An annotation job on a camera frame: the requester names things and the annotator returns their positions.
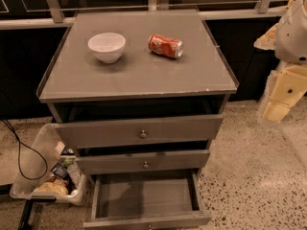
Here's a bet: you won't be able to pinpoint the grey middle drawer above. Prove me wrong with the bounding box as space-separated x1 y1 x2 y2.
76 149 210 175

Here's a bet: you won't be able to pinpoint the white ceramic bowl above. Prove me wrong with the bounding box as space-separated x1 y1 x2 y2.
87 33 126 63

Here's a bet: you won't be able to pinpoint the plastic bottle green cap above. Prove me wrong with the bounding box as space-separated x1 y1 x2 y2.
62 158 82 186

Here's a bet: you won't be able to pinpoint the clear plastic storage bin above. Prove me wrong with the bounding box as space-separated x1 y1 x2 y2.
10 124 87 205

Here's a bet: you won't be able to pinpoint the black cable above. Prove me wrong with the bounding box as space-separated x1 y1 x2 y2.
0 118 49 181

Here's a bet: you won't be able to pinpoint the grey top drawer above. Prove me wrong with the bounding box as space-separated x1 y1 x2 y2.
54 114 223 149

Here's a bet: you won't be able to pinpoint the black stand base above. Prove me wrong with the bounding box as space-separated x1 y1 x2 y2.
18 200 34 230

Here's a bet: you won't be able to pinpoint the metal window railing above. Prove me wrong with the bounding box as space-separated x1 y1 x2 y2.
0 0 288 31

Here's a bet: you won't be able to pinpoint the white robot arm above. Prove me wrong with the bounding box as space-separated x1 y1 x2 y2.
253 0 307 122

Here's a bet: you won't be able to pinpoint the grey wooden drawer cabinet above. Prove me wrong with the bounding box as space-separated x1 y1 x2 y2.
35 9 240 184

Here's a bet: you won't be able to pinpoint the grey bottom drawer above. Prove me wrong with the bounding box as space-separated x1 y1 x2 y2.
83 170 210 230

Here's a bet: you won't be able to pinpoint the yellow chip bag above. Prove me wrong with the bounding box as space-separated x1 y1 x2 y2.
35 177 68 196

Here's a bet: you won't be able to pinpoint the grey drawer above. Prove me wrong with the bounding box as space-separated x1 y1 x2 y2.
54 114 223 149
83 170 210 230
76 149 210 175

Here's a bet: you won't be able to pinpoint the orange soda can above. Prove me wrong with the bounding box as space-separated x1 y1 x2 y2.
148 34 183 58

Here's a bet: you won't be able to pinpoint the dark blue snack packet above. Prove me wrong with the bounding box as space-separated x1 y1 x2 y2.
51 163 69 179

